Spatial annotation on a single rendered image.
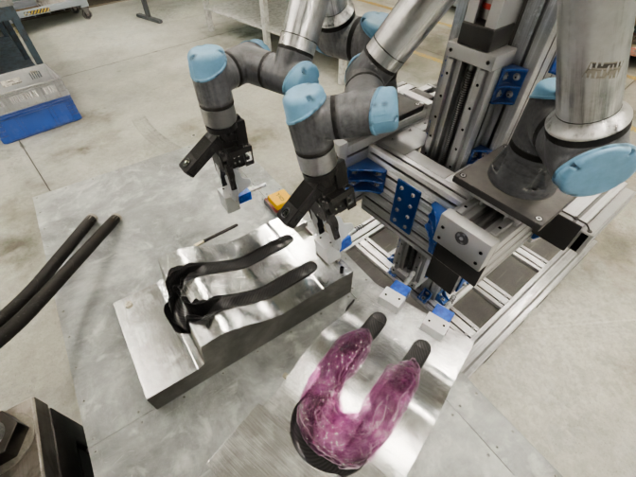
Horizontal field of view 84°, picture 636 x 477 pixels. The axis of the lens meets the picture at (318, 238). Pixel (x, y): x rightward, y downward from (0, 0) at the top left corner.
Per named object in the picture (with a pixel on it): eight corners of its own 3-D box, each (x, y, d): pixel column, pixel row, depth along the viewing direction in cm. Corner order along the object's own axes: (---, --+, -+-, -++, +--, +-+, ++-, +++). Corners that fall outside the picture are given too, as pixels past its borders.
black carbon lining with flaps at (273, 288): (288, 237, 95) (286, 210, 88) (323, 276, 86) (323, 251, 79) (159, 299, 81) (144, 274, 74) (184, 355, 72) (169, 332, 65)
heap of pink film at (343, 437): (356, 321, 79) (359, 302, 73) (430, 370, 71) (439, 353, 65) (277, 420, 65) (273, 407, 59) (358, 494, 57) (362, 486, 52)
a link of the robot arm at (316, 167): (309, 164, 63) (286, 149, 69) (314, 185, 66) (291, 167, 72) (342, 146, 65) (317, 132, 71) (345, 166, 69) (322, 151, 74)
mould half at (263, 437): (369, 293, 91) (374, 267, 82) (467, 353, 80) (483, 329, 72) (220, 476, 64) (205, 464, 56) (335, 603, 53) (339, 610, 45)
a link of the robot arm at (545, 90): (558, 129, 80) (592, 68, 70) (583, 164, 71) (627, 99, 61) (504, 127, 81) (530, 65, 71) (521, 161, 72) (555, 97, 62)
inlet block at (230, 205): (262, 186, 103) (259, 171, 100) (271, 196, 101) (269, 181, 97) (220, 203, 98) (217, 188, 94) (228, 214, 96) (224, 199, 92)
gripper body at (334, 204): (358, 208, 77) (350, 162, 69) (326, 228, 75) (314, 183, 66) (337, 193, 82) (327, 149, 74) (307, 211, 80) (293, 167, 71)
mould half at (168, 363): (296, 231, 105) (294, 197, 95) (350, 291, 91) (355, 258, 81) (123, 316, 86) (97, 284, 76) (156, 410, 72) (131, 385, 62)
